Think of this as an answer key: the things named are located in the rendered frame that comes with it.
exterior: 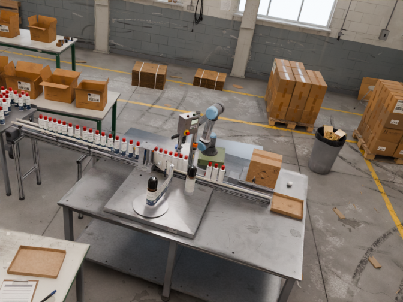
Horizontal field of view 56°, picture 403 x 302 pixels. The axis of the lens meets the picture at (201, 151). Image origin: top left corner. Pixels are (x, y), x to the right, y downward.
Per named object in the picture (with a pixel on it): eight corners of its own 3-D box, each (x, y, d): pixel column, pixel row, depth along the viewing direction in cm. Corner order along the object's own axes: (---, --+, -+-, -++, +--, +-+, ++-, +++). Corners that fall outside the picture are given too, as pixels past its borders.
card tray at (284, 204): (270, 210, 359) (271, 207, 356) (273, 194, 380) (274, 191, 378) (301, 220, 354) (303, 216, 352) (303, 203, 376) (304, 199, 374)
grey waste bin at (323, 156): (307, 173, 576) (319, 138, 544) (303, 157, 613) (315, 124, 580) (334, 178, 576) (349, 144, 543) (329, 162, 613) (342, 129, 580)
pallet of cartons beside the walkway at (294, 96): (313, 133, 693) (328, 87, 645) (267, 125, 691) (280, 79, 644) (302, 105, 795) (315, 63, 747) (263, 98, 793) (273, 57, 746)
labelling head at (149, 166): (137, 169, 374) (138, 147, 360) (142, 162, 385) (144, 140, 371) (150, 172, 372) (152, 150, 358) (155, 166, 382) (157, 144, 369)
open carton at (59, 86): (36, 103, 475) (33, 75, 456) (53, 87, 520) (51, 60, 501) (72, 109, 476) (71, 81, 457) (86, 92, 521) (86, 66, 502)
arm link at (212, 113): (210, 148, 404) (225, 106, 370) (202, 154, 394) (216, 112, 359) (201, 142, 408) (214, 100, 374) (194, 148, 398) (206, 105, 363)
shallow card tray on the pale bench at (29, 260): (6, 274, 263) (6, 271, 261) (20, 248, 284) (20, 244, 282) (56, 278, 266) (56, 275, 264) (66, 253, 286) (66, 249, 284)
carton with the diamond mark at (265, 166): (244, 181, 389) (250, 159, 374) (248, 169, 409) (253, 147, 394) (274, 189, 385) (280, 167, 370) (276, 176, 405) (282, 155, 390)
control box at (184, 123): (176, 132, 365) (179, 114, 355) (190, 128, 375) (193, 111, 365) (183, 137, 359) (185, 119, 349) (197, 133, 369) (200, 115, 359)
